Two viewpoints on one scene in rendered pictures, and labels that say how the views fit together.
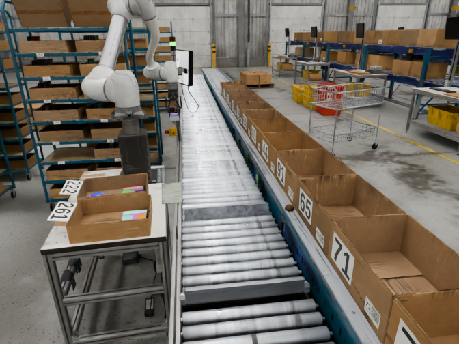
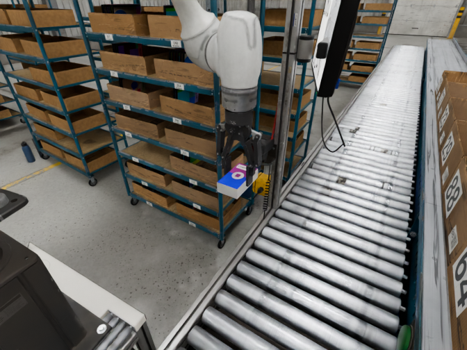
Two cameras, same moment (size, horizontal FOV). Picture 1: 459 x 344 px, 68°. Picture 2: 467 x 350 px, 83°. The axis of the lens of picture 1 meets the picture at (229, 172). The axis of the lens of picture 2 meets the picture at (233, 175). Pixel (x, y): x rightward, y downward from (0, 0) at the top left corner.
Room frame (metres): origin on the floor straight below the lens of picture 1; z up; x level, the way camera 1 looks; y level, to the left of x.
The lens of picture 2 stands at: (2.26, 0.05, 1.51)
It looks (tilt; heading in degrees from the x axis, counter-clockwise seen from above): 34 degrees down; 39
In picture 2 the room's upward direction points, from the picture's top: straight up
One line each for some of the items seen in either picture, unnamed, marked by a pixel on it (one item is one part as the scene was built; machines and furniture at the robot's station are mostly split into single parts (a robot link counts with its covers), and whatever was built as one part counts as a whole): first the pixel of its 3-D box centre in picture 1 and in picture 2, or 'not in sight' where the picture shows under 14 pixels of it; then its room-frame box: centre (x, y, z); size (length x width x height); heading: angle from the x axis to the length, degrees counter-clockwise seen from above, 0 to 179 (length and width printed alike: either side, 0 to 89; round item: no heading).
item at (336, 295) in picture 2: (210, 151); (313, 285); (2.83, 0.16, 0.72); 0.52 x 0.05 x 0.05; 97
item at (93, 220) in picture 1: (113, 216); not in sight; (1.54, 0.61, 0.80); 0.38 x 0.28 x 0.10; 100
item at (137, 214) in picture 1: (134, 220); not in sight; (1.55, 0.50, 0.78); 0.19 x 0.14 x 0.02; 9
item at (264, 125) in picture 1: (274, 136); not in sight; (2.44, -0.34, 0.96); 0.39 x 0.29 x 0.17; 7
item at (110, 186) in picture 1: (115, 192); not in sight; (1.85, 0.69, 0.80); 0.38 x 0.28 x 0.10; 102
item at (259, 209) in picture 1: (227, 213); not in sight; (1.63, 0.02, 0.76); 0.46 x 0.01 x 0.09; 97
